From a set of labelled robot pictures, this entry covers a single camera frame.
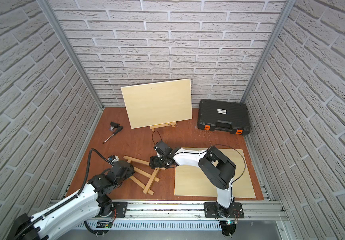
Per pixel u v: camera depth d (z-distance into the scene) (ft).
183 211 2.48
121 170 2.07
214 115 3.54
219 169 1.58
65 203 1.57
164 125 3.39
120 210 2.40
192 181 2.78
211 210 2.43
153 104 3.26
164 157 2.28
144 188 2.54
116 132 3.40
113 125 3.49
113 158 2.45
